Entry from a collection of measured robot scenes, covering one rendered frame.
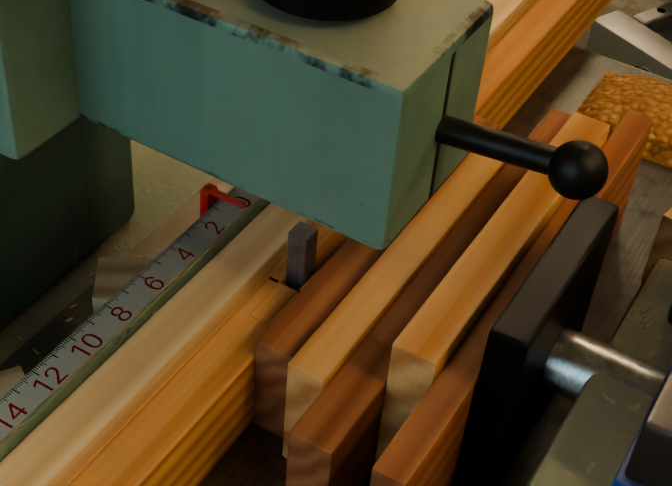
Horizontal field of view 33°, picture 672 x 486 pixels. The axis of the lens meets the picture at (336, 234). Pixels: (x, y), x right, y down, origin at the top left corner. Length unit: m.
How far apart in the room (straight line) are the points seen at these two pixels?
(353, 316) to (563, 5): 0.30
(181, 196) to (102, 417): 0.34
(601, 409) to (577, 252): 0.06
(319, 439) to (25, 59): 0.17
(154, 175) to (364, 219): 0.37
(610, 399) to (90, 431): 0.18
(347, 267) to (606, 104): 0.24
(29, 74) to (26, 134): 0.02
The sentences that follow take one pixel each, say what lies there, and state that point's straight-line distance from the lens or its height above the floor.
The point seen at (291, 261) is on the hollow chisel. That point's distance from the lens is 0.46.
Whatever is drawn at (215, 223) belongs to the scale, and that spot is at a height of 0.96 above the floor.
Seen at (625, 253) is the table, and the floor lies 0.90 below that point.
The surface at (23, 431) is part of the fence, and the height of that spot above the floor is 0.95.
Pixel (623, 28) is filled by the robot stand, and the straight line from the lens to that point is 1.01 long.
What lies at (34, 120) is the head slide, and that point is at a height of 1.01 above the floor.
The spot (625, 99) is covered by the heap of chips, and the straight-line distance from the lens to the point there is 0.65.
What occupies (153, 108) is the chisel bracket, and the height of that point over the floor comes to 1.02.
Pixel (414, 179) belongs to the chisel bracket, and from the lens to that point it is 0.39.
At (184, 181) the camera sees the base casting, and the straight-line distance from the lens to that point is 0.74.
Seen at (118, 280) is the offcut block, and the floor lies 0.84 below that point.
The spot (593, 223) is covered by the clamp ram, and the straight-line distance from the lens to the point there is 0.43.
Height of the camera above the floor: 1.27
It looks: 42 degrees down
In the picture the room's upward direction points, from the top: 5 degrees clockwise
